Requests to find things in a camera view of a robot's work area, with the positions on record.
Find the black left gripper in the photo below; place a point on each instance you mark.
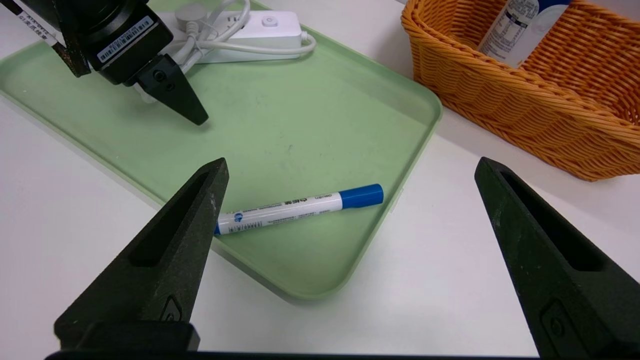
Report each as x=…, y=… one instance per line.
x=120, y=20

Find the orange wicker basket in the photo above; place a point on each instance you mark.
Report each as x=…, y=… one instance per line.
x=525, y=120

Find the light green plastic tray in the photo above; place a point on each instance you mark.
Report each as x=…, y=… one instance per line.
x=300, y=125

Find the blue and white marker pen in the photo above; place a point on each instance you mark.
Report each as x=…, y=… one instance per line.
x=300, y=207

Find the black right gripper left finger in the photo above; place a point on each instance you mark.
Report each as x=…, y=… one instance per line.
x=165, y=265

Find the blue and white bottle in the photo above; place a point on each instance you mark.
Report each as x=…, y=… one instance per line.
x=520, y=35

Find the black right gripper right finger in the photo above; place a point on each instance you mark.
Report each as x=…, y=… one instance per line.
x=545, y=270

